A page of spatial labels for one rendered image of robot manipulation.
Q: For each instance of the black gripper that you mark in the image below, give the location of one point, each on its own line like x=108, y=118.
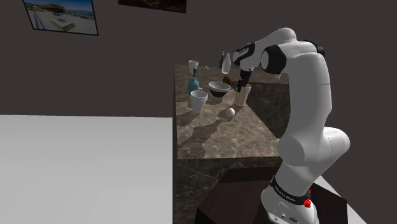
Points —
x=243, y=78

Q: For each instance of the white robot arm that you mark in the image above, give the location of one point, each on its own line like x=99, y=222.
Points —
x=310, y=93

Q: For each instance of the brown round fruit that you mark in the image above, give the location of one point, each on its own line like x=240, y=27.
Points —
x=226, y=80

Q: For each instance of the beige ribbed tall cup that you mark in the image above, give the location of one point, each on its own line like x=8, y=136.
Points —
x=241, y=96

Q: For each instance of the white bottle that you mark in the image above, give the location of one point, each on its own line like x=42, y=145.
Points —
x=226, y=63

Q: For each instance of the white bowl with dark band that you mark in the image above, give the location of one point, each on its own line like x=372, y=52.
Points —
x=219, y=88

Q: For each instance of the white egg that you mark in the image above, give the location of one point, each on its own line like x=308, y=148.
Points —
x=230, y=112

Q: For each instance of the blue glass bottle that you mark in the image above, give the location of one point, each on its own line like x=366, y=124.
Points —
x=193, y=85

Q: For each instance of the large white cup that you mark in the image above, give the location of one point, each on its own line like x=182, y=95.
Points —
x=198, y=101

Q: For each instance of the small white cup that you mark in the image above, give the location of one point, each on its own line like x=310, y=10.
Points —
x=193, y=66

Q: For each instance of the dark red robot stand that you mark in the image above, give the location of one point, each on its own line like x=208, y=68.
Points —
x=235, y=198

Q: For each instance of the dark framed wall picture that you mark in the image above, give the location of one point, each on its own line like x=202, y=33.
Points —
x=155, y=4

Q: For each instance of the framed harbour wall picture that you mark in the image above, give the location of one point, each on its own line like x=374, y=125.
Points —
x=62, y=15

